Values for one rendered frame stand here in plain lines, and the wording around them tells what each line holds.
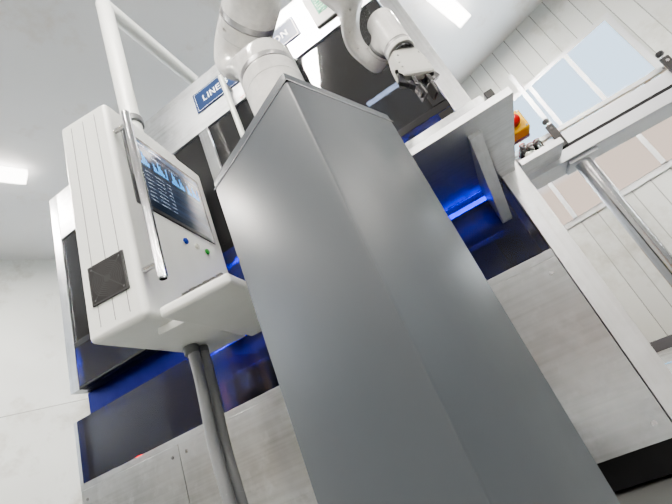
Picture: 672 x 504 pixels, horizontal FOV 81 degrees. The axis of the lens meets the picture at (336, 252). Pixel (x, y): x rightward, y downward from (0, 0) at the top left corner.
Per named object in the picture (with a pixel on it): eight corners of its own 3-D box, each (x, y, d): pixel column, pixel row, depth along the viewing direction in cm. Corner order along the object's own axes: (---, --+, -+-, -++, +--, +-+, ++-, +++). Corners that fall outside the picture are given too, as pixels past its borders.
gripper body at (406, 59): (412, 61, 117) (429, 87, 113) (382, 66, 114) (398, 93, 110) (420, 38, 111) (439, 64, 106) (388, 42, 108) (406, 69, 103)
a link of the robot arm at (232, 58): (249, 49, 73) (217, -25, 82) (230, 125, 87) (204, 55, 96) (306, 58, 79) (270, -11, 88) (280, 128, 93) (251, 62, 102)
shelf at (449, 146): (334, 282, 145) (332, 277, 146) (515, 179, 126) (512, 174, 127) (258, 252, 102) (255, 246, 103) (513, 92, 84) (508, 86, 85)
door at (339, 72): (342, 169, 147) (290, 66, 170) (446, 101, 136) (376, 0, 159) (341, 169, 146) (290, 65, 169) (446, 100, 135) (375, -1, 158)
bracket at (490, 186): (502, 223, 117) (480, 189, 122) (512, 218, 116) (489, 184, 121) (496, 179, 87) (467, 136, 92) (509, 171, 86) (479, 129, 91)
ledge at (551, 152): (521, 183, 131) (518, 178, 132) (560, 161, 128) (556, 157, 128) (521, 165, 119) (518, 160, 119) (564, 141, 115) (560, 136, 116)
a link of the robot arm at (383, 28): (377, 61, 115) (394, 31, 108) (360, 33, 120) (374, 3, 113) (399, 65, 119) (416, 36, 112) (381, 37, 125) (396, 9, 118)
